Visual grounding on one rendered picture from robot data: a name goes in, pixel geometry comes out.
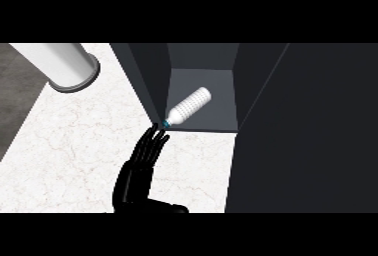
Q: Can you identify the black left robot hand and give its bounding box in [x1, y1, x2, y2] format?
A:
[111, 122, 191, 214]

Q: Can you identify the white cylindrical paper towel roll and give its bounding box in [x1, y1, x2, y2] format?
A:
[9, 43, 102, 94]

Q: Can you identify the clear plastic water bottle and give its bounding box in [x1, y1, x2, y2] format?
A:
[161, 86, 213, 128]

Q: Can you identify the dark grey cabinet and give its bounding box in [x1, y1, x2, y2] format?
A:
[110, 43, 291, 134]

